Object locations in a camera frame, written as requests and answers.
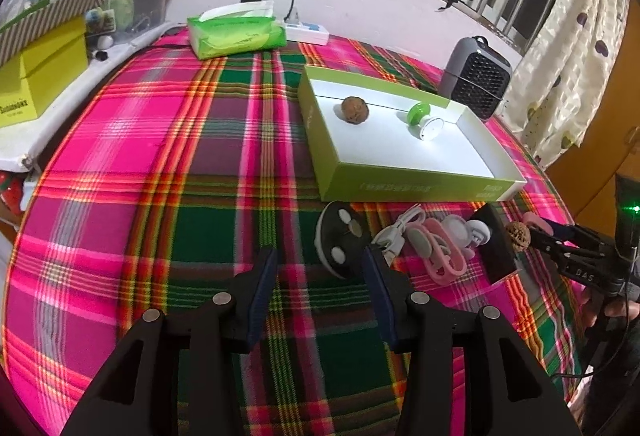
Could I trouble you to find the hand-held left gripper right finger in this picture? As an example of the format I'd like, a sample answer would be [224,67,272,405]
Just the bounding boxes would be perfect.
[364,246,583,436]

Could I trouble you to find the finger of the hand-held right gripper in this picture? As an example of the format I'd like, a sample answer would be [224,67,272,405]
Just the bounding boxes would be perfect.
[527,231,577,268]
[537,216,583,243]

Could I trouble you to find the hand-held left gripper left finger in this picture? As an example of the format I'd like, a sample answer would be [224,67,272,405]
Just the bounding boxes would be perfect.
[60,247,279,436]

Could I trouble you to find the brown walnut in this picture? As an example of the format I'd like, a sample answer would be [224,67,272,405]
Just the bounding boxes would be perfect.
[504,222,530,248]
[341,96,370,122]

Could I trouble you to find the black rectangular flashlight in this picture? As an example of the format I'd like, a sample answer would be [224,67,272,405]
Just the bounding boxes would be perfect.
[472,203,521,285]

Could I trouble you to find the black round disc white pads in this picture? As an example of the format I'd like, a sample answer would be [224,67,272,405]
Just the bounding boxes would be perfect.
[315,201,374,281]

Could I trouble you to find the green cardboard box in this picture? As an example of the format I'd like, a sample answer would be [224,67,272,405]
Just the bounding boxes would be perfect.
[298,64,527,203]

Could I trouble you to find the person's right hand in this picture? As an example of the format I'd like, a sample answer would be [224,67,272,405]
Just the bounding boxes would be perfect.
[580,286,640,332]

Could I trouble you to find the pink plastic loop clip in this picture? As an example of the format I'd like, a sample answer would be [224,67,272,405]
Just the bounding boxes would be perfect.
[425,222,470,287]

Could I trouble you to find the white round knob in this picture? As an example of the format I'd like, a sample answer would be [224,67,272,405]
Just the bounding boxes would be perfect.
[444,215,490,251]

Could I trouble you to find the pink green plaid tablecloth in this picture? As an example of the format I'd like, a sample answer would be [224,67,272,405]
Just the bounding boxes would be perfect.
[5,33,586,436]

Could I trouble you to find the grey space heater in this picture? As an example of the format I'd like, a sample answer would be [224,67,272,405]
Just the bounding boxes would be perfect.
[437,36,512,121]

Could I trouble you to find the spotted cream curtain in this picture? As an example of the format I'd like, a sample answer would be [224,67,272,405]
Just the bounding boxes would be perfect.
[505,0,633,167]

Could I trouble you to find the green tissue pack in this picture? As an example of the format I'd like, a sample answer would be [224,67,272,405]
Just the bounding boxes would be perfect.
[186,0,288,61]

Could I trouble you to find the white blue power strip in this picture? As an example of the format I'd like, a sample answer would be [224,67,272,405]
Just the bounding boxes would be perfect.
[283,8,330,46]

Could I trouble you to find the red white packet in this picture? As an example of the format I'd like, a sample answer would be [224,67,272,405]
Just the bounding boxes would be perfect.
[0,171,27,217]

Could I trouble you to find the yellow-green cardboard box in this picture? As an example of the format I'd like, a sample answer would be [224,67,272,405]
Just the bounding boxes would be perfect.
[0,14,90,119]

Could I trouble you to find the striped cardboard box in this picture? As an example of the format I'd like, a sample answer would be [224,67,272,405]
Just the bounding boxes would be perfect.
[0,0,108,67]

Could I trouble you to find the white usb cable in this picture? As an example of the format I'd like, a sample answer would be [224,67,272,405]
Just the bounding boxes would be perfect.
[372,205,427,262]

